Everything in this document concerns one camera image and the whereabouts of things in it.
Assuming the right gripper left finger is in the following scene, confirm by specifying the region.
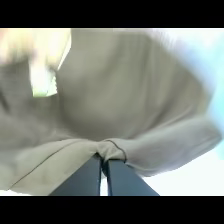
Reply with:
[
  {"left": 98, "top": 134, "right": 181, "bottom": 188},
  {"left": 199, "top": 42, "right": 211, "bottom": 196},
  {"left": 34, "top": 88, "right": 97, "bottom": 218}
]
[{"left": 49, "top": 153, "right": 102, "bottom": 197}]

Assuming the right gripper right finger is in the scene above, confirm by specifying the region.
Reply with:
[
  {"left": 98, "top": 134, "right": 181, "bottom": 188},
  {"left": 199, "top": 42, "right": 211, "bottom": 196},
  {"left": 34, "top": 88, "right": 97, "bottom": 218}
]
[{"left": 105, "top": 159, "right": 160, "bottom": 197}]

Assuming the grey-brown garment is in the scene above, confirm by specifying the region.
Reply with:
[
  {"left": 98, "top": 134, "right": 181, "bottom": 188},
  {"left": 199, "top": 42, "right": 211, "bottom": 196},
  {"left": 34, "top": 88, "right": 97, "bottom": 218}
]
[{"left": 0, "top": 28, "right": 223, "bottom": 196}]

